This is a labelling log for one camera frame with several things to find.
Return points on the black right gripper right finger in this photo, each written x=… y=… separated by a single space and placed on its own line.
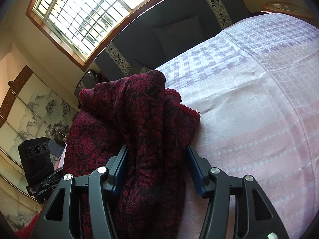
x=254 y=214

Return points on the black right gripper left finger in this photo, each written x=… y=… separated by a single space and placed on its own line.
x=93 y=194

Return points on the dark red patterned garment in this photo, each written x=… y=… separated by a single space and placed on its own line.
x=140 y=112

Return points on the painted folding screen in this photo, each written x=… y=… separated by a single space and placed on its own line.
x=29 y=110

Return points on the pink lavender checked bedsheet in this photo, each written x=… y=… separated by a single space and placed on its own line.
x=255 y=86

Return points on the wood framed barred window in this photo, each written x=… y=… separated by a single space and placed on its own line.
x=80 y=28

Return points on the dark grey pillow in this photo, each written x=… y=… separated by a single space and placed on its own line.
x=179 y=37

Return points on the dark grey upholstered headboard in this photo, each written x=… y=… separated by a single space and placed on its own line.
x=136 y=49

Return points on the round wooden side table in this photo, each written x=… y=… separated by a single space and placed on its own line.
x=288 y=8

